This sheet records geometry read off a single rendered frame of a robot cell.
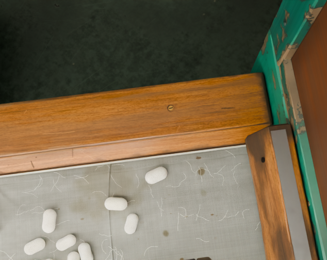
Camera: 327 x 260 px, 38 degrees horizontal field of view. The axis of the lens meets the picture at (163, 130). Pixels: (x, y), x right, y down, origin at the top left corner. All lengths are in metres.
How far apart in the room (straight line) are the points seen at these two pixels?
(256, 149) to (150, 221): 0.21
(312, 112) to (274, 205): 0.14
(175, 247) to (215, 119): 0.22
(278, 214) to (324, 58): 0.23
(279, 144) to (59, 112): 0.36
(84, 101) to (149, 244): 0.26
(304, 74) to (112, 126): 0.32
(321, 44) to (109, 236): 0.44
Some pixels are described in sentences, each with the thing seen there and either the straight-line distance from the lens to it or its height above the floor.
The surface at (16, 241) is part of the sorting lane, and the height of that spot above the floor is 0.74.
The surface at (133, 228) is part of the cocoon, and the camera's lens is 0.77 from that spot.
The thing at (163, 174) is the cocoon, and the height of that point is 0.76.
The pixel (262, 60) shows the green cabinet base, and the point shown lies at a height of 0.76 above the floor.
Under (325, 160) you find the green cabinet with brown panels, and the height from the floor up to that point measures 0.92.
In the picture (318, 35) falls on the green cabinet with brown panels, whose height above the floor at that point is 0.99.
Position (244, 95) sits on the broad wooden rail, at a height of 0.76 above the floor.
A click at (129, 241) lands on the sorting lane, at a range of 0.79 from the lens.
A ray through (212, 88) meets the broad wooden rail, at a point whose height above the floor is 0.76.
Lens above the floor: 1.53
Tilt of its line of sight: 75 degrees down
